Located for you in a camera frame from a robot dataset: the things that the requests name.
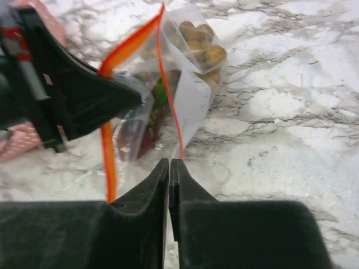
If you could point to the pink plastic basket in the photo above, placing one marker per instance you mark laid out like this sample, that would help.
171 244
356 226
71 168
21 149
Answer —
27 121

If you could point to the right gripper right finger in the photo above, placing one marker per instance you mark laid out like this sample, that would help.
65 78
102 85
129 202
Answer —
240 234

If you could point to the dark red fake fruit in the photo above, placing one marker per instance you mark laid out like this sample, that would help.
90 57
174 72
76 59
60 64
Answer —
133 140

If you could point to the clear orange zip bag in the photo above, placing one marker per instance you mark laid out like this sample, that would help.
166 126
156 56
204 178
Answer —
173 116

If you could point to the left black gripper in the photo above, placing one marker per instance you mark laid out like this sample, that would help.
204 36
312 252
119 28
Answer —
81 100

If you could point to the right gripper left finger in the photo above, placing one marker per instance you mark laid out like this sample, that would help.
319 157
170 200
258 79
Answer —
127 233

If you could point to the brown fake grape bunch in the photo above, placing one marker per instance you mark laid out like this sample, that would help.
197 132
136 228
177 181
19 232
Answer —
186 46

